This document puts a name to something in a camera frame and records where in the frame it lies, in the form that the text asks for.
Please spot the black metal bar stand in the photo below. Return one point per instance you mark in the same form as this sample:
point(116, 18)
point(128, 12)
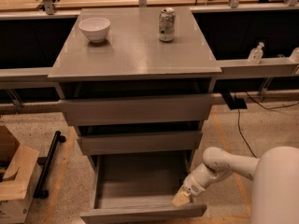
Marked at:
point(45, 163)

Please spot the clear sanitizer bottle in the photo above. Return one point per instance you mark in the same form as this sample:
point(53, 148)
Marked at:
point(256, 54)

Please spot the grey middle drawer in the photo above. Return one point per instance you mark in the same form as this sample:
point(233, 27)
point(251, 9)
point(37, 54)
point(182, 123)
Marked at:
point(139, 142)

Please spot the black power box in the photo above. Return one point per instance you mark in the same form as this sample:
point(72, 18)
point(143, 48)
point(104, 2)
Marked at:
point(233, 102)

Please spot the white ceramic bowl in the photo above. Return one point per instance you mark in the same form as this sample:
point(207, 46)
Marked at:
point(95, 29)

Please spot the grey top drawer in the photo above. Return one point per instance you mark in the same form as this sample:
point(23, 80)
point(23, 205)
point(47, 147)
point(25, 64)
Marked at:
point(129, 110)

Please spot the grey bottom drawer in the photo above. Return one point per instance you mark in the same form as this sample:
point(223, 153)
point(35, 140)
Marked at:
point(139, 187)

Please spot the crumpled white soda can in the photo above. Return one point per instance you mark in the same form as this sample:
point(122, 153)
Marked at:
point(167, 19)

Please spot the grey drawer cabinet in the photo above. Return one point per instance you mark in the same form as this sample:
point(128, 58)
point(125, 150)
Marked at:
point(133, 62)

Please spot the open cardboard box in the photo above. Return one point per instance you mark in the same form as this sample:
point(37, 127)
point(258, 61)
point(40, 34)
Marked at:
point(19, 180)

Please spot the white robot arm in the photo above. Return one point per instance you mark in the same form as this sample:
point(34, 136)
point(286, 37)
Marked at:
point(275, 176)

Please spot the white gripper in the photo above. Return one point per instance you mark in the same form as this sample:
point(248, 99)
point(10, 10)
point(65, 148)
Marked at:
point(193, 187)

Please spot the grey drawer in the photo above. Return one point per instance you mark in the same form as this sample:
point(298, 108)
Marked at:
point(129, 110)
point(139, 142)
point(139, 187)

